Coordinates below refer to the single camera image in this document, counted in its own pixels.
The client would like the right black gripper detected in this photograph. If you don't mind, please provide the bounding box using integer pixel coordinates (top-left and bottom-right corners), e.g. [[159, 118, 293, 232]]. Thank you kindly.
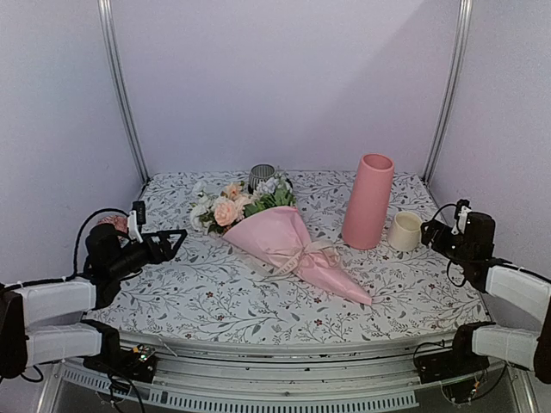
[[422, 219, 474, 268]]

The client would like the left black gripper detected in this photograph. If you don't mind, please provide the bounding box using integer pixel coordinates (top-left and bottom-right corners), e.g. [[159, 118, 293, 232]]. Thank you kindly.
[[108, 229, 188, 280]]

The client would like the pink flower bouquet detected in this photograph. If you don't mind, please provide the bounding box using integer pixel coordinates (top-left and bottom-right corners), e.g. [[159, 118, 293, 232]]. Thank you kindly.
[[189, 174, 372, 305]]

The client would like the cream printed ribbon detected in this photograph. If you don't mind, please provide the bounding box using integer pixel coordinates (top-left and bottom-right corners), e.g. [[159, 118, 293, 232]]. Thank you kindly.
[[244, 240, 349, 279]]

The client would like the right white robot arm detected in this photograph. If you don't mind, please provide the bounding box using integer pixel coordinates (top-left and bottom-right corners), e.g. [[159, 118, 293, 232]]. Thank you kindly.
[[420, 206, 550, 384]]

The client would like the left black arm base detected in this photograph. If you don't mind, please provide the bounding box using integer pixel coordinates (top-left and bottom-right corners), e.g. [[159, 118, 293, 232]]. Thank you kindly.
[[83, 330, 158, 384]]

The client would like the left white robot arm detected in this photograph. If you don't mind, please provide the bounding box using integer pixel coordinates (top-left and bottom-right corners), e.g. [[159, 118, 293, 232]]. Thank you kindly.
[[1, 224, 187, 382]]

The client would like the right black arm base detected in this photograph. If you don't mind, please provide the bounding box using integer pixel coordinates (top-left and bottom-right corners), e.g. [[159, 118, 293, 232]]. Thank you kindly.
[[412, 341, 490, 405]]

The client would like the tall pink vase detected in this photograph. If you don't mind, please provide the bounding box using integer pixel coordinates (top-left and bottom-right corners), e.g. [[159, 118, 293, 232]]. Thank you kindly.
[[342, 153, 394, 250]]

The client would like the pink patterned ball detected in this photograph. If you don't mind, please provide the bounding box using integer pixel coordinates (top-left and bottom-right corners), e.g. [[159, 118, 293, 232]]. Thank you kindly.
[[97, 215, 127, 234]]

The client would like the cream ceramic mug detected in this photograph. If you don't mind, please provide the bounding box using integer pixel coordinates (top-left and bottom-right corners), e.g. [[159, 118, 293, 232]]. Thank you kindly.
[[387, 211, 422, 252]]

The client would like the striped grey ceramic cup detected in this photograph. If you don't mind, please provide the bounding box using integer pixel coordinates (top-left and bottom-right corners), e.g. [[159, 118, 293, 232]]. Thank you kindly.
[[248, 163, 276, 194]]

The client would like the floral patterned table mat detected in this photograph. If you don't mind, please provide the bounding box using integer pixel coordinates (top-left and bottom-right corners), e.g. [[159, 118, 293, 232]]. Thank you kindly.
[[89, 170, 489, 346]]

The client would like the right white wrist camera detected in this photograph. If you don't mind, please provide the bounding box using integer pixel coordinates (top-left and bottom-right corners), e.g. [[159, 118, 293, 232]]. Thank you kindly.
[[451, 199, 472, 235]]

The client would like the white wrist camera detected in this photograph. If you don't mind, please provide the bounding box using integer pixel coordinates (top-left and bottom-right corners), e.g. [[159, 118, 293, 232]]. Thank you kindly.
[[451, 199, 472, 235], [127, 200, 146, 243]]

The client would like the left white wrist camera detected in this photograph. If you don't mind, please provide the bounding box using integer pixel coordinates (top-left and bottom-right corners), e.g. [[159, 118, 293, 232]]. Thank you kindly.
[[127, 200, 146, 243]]

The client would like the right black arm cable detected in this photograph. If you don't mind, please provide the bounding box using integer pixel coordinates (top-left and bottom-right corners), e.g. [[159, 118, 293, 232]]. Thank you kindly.
[[430, 203, 474, 288]]

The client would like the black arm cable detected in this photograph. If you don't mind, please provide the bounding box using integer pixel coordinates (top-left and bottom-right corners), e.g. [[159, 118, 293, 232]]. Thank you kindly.
[[64, 208, 134, 285], [430, 203, 474, 288]]

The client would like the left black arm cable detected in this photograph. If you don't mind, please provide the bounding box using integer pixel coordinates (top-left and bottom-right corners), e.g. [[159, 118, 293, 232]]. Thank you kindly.
[[64, 208, 134, 285]]

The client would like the right aluminium frame post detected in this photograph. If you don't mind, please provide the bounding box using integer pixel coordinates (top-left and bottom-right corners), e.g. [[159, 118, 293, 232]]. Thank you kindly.
[[422, 0, 473, 187]]

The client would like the aluminium frame post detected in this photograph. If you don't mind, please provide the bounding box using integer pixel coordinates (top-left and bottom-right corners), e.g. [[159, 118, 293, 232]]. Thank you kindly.
[[422, 0, 473, 187], [97, 0, 150, 185]]

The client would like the left aluminium frame post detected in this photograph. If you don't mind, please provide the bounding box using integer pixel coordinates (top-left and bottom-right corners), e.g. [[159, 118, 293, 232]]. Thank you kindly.
[[97, 0, 150, 185]]

